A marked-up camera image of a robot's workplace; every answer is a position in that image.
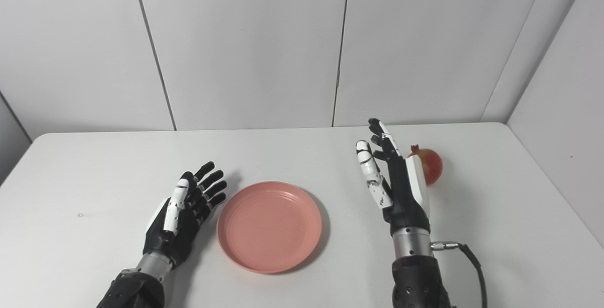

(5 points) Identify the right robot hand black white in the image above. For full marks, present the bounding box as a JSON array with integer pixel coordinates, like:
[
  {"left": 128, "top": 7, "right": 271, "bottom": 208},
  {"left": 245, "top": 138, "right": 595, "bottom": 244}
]
[{"left": 355, "top": 118, "right": 432, "bottom": 237}]

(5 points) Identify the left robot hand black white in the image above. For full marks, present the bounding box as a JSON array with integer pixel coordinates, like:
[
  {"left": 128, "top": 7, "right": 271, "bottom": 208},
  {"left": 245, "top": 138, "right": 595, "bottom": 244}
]
[{"left": 143, "top": 161, "right": 228, "bottom": 270}]

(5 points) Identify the red yellow pomegranate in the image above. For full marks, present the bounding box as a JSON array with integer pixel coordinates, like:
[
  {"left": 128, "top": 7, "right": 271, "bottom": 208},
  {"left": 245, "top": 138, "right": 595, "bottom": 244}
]
[{"left": 408, "top": 144, "right": 444, "bottom": 186}]

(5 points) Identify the pink round plate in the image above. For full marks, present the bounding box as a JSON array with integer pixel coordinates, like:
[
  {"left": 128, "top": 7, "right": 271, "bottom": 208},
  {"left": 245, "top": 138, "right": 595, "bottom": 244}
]
[{"left": 217, "top": 181, "right": 323, "bottom": 275}]

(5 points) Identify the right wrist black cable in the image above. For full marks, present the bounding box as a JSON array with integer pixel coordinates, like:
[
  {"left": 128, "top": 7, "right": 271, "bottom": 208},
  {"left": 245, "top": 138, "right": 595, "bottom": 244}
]
[{"left": 430, "top": 241, "right": 488, "bottom": 308}]

